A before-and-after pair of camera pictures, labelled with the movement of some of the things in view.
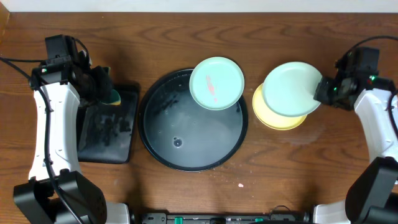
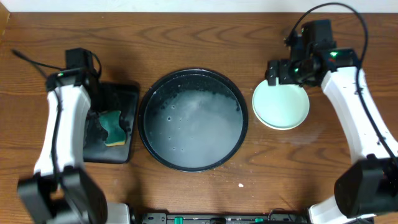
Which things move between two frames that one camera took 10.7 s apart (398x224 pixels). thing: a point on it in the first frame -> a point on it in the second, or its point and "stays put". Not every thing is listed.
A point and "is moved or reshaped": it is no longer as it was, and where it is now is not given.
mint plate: [216, 83] -> [280, 107]
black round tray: [180, 133] stays put
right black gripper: [321, 93] -> [282, 66]
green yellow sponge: [115, 98] is moved or reshaped
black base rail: [280, 214] stays put
